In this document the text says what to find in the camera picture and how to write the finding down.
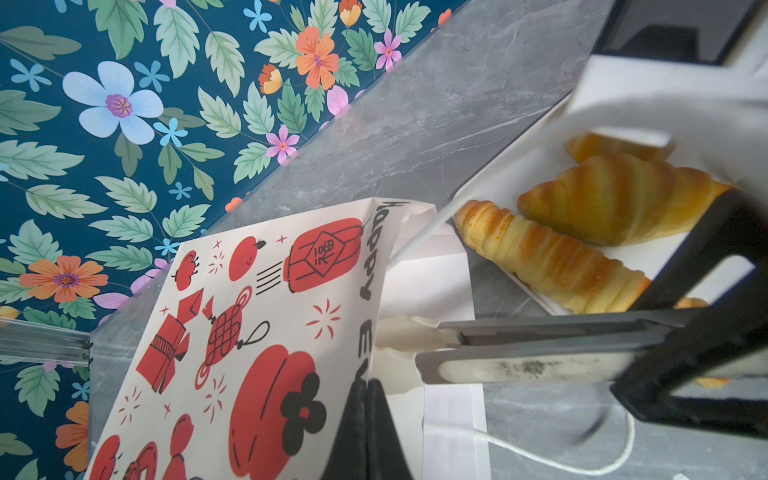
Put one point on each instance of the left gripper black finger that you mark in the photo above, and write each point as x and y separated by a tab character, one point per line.
367	446

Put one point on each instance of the round yellow fluted bread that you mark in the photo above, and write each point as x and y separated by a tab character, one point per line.
586	146

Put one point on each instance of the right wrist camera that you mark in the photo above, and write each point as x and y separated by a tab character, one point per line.
690	49

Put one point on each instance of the long ridged horn bread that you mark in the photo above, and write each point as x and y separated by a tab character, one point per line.
561	267

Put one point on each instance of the striped yellow bread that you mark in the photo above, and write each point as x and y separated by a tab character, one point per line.
619	199

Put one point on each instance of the white rectangular tray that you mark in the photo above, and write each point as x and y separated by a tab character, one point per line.
725	138

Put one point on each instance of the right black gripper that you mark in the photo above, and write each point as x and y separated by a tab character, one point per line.
581	348

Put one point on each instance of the red white paper bag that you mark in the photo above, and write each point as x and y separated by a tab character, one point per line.
247	359

